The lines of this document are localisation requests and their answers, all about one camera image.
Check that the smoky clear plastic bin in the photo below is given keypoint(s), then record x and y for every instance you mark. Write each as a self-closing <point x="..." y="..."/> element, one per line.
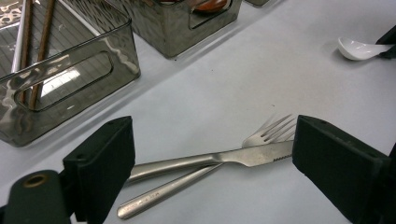
<point x="257" y="2"/>
<point x="168" y="34"/>
<point x="93" y="84"/>

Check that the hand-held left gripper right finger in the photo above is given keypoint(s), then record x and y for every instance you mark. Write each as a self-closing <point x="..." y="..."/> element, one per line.
<point x="342" y="168"/>

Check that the white chopstick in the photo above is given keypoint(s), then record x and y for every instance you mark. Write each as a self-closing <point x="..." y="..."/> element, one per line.
<point x="18" y="40"/>

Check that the steel fork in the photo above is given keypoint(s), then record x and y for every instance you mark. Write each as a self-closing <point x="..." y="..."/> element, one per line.
<point x="162" y="194"/>

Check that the brown wooden chopstick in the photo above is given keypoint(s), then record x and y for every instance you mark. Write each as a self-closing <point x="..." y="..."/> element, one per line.
<point x="26" y="37"/>
<point x="45" y="37"/>

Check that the white ceramic spoon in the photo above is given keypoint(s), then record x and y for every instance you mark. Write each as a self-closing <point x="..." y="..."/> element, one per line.
<point x="355" y="49"/>

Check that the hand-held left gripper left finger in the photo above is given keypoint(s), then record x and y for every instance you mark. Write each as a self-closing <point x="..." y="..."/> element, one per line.
<point x="99" y="161"/>

